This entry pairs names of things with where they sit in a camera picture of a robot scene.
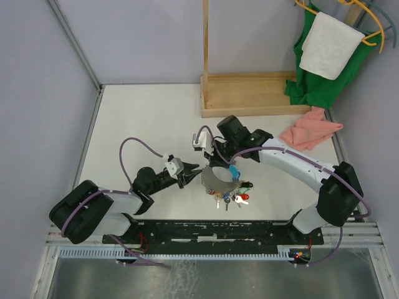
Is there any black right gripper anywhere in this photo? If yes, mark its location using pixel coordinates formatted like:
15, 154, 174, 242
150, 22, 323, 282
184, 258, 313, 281
204, 139, 239, 169

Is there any metal keyring organizer blue handle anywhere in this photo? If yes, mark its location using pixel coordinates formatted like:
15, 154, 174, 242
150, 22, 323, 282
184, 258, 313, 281
201, 166, 254, 211

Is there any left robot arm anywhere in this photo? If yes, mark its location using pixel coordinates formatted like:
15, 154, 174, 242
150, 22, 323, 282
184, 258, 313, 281
49, 158, 201, 244

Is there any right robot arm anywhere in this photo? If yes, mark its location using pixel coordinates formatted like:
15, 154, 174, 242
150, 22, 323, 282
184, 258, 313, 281
192, 115, 363, 244

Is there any pink cloth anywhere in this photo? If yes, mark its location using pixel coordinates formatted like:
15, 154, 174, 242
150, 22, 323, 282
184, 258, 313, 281
279, 107, 344, 151

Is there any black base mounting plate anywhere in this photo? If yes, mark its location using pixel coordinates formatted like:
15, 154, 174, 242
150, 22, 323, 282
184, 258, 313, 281
119, 219, 324, 248

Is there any green shirt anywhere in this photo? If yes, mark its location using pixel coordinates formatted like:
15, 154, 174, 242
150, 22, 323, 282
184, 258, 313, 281
284, 11, 374, 109

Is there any white towel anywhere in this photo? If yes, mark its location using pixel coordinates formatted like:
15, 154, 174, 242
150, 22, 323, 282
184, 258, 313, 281
299, 12, 365, 80

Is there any yellow clothes hanger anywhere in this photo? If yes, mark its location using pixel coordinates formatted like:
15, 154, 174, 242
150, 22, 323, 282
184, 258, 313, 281
294, 0, 386, 54

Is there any teal clothes hanger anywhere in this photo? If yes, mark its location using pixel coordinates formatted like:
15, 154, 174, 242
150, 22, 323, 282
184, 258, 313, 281
358, 0, 397, 49

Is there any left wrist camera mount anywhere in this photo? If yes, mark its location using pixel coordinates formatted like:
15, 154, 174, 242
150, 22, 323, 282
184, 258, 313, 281
162, 154, 184, 179

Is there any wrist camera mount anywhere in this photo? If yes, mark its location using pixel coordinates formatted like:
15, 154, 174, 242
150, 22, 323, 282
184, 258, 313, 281
162, 154, 184, 179
192, 131, 213, 155

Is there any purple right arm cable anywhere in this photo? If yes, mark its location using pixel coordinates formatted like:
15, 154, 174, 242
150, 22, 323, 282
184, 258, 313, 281
199, 125, 372, 267

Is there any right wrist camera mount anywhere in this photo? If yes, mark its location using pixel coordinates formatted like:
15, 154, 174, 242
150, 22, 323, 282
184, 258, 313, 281
192, 131, 213, 155

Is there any wooden rack frame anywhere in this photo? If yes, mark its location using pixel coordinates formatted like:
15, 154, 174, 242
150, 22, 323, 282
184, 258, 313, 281
201, 1, 310, 118

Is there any white cable duct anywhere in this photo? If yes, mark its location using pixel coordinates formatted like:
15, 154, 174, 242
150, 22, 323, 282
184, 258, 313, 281
59, 246, 294, 262

